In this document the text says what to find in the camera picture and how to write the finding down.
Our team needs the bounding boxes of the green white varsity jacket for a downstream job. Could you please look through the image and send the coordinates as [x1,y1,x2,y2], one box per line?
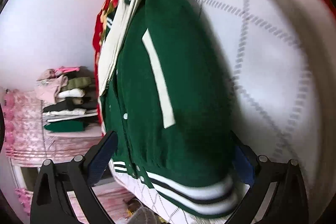
[97,0,239,218]

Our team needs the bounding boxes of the pink clothes hanger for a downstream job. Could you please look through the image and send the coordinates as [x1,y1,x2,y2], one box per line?
[54,67,80,76]

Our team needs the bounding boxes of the green folded sweater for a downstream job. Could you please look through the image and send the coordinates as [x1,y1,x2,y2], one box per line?
[44,120,85,133]

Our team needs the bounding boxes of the black folded garment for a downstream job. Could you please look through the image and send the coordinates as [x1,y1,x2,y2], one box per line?
[43,98,97,113]

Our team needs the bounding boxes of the white puffer jacket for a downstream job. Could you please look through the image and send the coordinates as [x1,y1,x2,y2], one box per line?
[57,88,85,99]

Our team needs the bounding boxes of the pink floral cover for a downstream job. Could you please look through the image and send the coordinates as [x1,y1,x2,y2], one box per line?
[1,88,102,167]

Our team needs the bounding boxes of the olive green puffer jacket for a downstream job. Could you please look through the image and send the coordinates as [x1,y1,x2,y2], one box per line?
[61,77,92,92]

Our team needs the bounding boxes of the pink fluffy garment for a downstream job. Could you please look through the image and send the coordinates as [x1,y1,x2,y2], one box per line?
[35,69,68,104]

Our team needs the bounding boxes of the red rose floral blanket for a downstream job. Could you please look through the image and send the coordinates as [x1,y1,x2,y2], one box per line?
[92,0,148,130]

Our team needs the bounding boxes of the white diamond pattern sheet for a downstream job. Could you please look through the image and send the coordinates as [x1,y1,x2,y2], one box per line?
[109,0,319,223]

